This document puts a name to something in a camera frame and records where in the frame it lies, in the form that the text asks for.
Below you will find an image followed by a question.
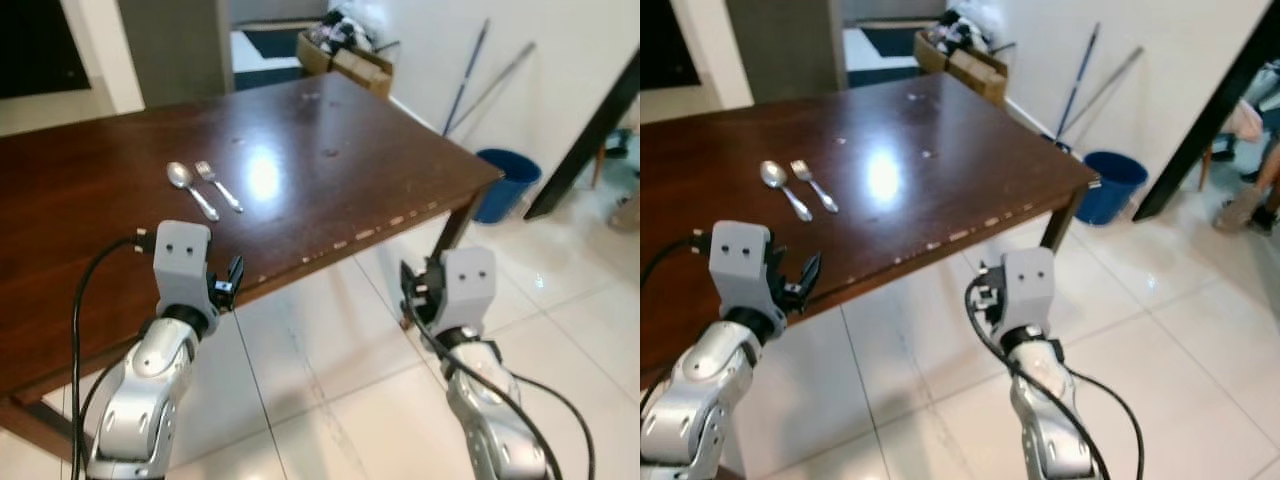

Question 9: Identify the short steel fork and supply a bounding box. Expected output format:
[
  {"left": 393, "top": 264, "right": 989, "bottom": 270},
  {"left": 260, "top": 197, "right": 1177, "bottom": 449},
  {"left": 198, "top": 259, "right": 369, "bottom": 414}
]
[
  {"left": 789, "top": 159, "right": 840, "bottom": 215},
  {"left": 194, "top": 160, "right": 245, "bottom": 215}
]

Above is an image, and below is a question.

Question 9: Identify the short steel spoon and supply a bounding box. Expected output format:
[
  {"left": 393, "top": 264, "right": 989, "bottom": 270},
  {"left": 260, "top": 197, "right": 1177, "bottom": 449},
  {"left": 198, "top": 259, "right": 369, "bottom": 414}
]
[
  {"left": 165, "top": 161, "right": 222, "bottom": 223},
  {"left": 759, "top": 160, "right": 815, "bottom": 223}
]

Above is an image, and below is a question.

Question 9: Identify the blue plastic bin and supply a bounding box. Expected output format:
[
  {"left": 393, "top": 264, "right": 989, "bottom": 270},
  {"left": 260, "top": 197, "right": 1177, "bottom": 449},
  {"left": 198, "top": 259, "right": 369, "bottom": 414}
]
[
  {"left": 1074, "top": 150, "right": 1151, "bottom": 227},
  {"left": 471, "top": 148, "right": 544, "bottom": 225}
]

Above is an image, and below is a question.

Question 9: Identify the dark brown wooden table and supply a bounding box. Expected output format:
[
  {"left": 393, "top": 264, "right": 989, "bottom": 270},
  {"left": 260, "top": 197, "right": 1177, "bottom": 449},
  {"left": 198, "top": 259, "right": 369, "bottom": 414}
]
[
  {"left": 0, "top": 71, "right": 505, "bottom": 463},
  {"left": 640, "top": 71, "right": 1100, "bottom": 393}
]

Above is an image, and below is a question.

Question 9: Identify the black slanted beam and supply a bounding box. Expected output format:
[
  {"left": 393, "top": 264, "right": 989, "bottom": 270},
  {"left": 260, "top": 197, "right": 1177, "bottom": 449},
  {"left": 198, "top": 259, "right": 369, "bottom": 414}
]
[
  {"left": 523, "top": 50, "right": 641, "bottom": 222},
  {"left": 1132, "top": 33, "right": 1280, "bottom": 223}
]

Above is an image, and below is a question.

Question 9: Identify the dark floor rug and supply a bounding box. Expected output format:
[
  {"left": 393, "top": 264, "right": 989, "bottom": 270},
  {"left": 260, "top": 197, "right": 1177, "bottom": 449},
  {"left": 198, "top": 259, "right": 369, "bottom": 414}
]
[
  {"left": 231, "top": 26, "right": 307, "bottom": 92},
  {"left": 842, "top": 24, "right": 927, "bottom": 90}
]

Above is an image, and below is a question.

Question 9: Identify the brown cardboard box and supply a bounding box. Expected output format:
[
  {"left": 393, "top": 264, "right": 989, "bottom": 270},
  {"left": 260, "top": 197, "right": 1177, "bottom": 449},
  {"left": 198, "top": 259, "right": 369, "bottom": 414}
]
[
  {"left": 296, "top": 29, "right": 395, "bottom": 99},
  {"left": 912, "top": 29, "right": 1010, "bottom": 107}
]

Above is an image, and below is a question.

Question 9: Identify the grey door panel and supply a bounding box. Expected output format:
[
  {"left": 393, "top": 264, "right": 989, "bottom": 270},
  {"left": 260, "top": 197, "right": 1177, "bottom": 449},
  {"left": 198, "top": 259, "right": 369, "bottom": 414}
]
[
  {"left": 724, "top": 0, "right": 845, "bottom": 105},
  {"left": 117, "top": 0, "right": 235, "bottom": 109}
]

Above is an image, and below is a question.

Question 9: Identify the blue broom stick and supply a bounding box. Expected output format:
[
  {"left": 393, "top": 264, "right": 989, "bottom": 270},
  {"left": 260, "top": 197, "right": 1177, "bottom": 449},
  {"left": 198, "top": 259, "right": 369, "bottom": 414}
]
[
  {"left": 442, "top": 17, "right": 492, "bottom": 138},
  {"left": 1056, "top": 21, "right": 1102, "bottom": 143}
]

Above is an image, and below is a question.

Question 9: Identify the grey mop stick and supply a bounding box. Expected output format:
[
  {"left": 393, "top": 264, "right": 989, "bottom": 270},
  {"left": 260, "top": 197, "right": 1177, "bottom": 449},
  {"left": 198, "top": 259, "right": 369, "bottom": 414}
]
[
  {"left": 454, "top": 41, "right": 537, "bottom": 133},
  {"left": 1063, "top": 45, "right": 1145, "bottom": 138}
]

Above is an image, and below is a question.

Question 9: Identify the clutter pile in box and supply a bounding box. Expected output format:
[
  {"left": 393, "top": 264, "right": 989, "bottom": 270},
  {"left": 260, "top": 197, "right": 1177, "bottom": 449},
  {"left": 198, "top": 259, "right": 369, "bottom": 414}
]
[
  {"left": 938, "top": 3, "right": 1001, "bottom": 59},
  {"left": 322, "top": 3, "right": 389, "bottom": 57}
]

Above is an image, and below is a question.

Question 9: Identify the black window pane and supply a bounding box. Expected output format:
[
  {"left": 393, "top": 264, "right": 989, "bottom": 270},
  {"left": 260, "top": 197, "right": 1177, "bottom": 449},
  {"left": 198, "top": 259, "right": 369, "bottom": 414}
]
[
  {"left": 0, "top": 0, "right": 92, "bottom": 100},
  {"left": 640, "top": 0, "right": 702, "bottom": 90}
]

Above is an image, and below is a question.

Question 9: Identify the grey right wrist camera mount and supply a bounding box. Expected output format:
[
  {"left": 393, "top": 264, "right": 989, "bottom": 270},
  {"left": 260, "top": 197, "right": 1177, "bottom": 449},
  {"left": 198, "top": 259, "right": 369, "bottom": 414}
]
[
  {"left": 439, "top": 246, "right": 499, "bottom": 337},
  {"left": 999, "top": 246, "right": 1058, "bottom": 333}
]

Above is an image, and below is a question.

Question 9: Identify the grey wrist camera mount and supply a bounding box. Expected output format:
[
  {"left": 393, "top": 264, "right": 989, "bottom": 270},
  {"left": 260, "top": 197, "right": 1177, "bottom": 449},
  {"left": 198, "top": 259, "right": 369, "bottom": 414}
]
[
  {"left": 708, "top": 221, "right": 777, "bottom": 317},
  {"left": 152, "top": 221, "right": 217, "bottom": 313},
  {"left": 439, "top": 246, "right": 499, "bottom": 337},
  {"left": 999, "top": 246, "right": 1058, "bottom": 333}
]

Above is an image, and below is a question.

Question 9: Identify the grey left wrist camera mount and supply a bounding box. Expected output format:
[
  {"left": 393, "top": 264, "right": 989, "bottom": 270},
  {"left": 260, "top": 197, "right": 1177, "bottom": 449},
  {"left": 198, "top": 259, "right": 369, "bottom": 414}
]
[
  {"left": 152, "top": 221, "right": 217, "bottom": 313},
  {"left": 708, "top": 221, "right": 777, "bottom": 317}
]

